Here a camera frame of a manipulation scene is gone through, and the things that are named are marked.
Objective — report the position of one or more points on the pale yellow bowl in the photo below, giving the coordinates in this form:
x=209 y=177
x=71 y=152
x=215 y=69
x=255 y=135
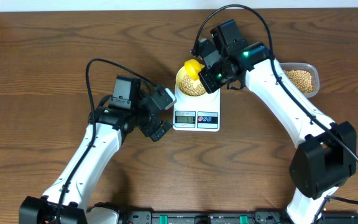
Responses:
x=180 y=74

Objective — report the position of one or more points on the soybeans in bowl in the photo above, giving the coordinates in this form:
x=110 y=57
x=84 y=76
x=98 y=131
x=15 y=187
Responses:
x=191 y=87

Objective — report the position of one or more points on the clear plastic container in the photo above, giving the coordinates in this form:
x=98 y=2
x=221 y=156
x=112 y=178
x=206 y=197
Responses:
x=307 y=67

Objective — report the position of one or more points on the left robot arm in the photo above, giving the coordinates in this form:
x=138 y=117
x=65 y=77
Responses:
x=67 y=199

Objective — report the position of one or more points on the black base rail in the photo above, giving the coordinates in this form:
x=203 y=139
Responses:
x=204 y=217

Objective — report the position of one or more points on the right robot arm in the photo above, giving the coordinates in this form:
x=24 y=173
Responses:
x=325 y=151

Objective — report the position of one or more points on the soybeans in container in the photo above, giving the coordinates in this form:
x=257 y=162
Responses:
x=301 y=79

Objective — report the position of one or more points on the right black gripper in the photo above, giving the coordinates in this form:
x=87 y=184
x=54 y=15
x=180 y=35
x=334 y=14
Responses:
x=206 y=77

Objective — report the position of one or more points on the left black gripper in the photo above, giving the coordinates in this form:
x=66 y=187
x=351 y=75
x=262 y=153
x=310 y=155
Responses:
x=153 y=115

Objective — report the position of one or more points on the white digital kitchen scale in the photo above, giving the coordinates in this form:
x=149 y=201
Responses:
x=197 y=113

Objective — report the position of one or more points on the yellow measuring scoop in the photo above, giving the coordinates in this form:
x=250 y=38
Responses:
x=193 y=67

